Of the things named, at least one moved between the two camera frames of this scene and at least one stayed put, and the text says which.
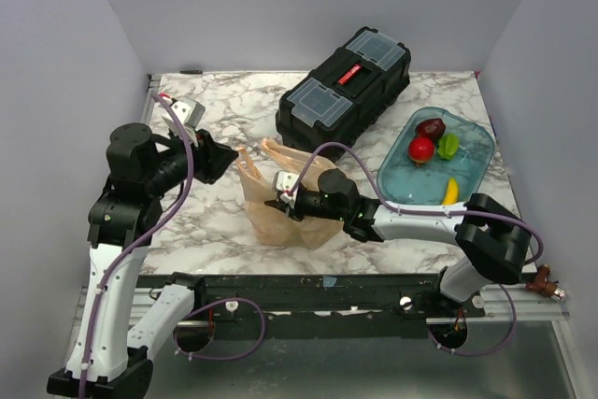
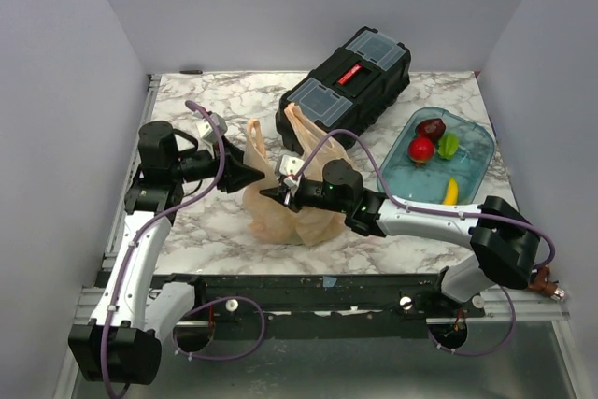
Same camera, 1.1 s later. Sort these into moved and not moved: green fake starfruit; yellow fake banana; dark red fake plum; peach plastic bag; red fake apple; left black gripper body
Moved: left black gripper body; peach plastic bag
Not moved: red fake apple; yellow fake banana; green fake starfruit; dark red fake plum
